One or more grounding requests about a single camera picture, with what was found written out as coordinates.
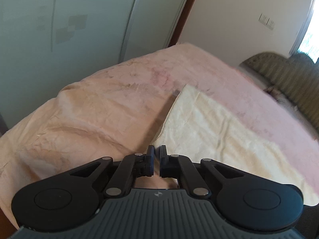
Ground olive green padded headboard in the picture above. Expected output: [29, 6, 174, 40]
[239, 52, 318, 140]

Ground white wall sockets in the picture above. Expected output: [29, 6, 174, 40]
[258, 14, 275, 30]

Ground bright window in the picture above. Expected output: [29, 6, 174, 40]
[289, 0, 318, 64]

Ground cream white fleece pants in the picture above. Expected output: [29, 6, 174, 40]
[152, 85, 318, 206]

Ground brown wooden door frame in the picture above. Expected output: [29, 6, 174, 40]
[168, 0, 195, 47]

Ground pink bed blanket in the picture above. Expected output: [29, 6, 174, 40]
[1, 44, 318, 223]

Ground white wardrobe doors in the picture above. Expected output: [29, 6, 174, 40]
[1, 0, 186, 128]

